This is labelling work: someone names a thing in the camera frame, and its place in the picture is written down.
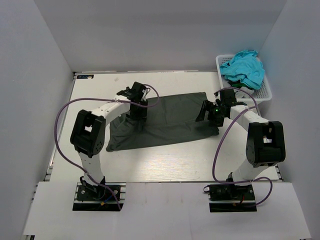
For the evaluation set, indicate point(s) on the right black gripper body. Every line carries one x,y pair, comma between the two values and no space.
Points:
208,109

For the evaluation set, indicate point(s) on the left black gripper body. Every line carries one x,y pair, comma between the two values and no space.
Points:
138,115

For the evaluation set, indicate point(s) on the dark grey t shirt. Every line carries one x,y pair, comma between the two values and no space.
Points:
171,121

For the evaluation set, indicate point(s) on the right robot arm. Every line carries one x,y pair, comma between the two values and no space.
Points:
265,142

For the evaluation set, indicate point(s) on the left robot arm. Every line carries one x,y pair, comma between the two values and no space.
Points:
89,130

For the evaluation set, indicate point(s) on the white grey garment in basket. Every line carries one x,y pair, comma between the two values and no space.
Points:
244,95

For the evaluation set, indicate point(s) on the green garment in basket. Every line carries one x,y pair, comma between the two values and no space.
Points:
237,85

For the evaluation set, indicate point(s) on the white plastic basket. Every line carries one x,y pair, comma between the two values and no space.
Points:
261,95

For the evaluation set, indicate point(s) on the turquoise t shirt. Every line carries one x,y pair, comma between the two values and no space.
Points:
245,68

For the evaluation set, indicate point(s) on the dark label sticker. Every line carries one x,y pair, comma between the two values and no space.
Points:
85,76

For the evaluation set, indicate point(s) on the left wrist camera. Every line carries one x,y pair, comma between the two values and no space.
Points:
137,92

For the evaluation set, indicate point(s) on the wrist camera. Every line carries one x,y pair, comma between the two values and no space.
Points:
137,92
227,97

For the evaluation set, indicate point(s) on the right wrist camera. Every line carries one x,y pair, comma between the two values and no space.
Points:
227,97

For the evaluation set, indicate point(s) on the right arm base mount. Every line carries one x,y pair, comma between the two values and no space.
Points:
230,198

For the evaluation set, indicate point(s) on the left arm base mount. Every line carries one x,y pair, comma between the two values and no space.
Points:
88,201

